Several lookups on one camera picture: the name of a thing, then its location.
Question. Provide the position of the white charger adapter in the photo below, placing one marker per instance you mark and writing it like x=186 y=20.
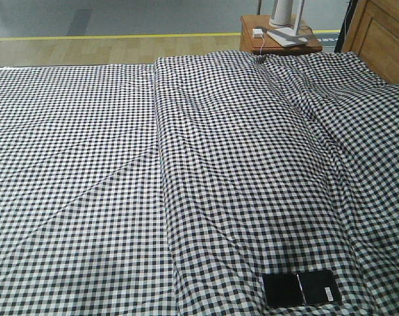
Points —
x=257 y=33

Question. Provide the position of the white desk lamp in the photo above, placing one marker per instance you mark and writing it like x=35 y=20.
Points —
x=290 y=36

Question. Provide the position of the black foldable smartphone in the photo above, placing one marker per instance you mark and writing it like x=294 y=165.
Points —
x=298 y=289

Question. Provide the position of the wooden headboard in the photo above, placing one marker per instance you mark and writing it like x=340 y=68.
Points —
x=374 y=36

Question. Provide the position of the checkered bed sheet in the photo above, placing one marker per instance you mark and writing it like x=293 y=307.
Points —
x=82 y=224

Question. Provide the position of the checkered folded duvet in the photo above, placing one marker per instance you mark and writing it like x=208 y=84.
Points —
x=275 y=164

